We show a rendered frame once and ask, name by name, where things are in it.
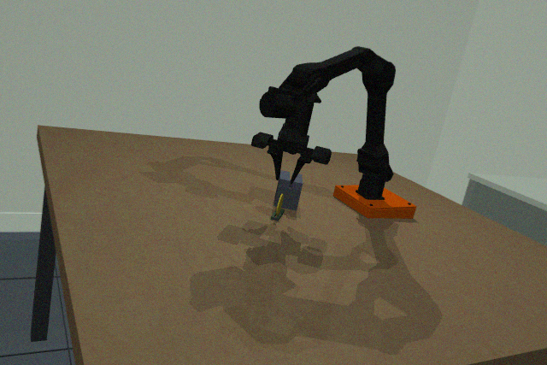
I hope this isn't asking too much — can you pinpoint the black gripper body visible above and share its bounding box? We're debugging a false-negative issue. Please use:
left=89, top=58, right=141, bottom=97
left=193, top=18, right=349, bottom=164
left=251, top=118, right=332, bottom=165

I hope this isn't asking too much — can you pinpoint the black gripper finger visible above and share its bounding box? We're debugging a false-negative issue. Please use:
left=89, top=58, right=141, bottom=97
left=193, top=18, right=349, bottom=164
left=268, top=151, right=283, bottom=180
left=291, top=157, right=313, bottom=184

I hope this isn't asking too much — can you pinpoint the thin gold coin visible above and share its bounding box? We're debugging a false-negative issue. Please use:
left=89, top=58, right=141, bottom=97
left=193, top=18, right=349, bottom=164
left=276, top=194, right=284, bottom=216

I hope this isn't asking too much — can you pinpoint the dark green rectangular holder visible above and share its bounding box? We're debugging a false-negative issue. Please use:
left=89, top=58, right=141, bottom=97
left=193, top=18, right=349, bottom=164
left=271, top=209, right=285, bottom=221

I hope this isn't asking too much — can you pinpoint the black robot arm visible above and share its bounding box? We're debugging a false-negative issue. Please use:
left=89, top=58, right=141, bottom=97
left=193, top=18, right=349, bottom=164
left=259, top=46, right=396, bottom=200

